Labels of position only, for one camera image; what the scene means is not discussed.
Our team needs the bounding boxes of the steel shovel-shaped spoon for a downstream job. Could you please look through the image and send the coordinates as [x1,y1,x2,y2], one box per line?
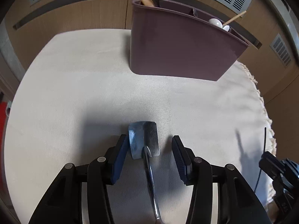
[128,121,163,223]

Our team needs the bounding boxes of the white ball-end utensil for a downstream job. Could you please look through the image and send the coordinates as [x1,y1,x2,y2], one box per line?
[208,18,223,28]

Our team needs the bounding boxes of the wooden spoon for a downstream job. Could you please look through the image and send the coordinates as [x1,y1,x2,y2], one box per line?
[141,0,155,7]

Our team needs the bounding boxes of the white plastic spoon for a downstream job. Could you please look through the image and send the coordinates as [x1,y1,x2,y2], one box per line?
[223,25,230,32]

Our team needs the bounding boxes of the steel smiley face spoon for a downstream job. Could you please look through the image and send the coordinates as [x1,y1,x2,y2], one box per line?
[193,8,199,18]

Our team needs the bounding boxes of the maroon plastic utensil holder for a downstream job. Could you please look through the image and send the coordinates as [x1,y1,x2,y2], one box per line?
[130,0,249,81]

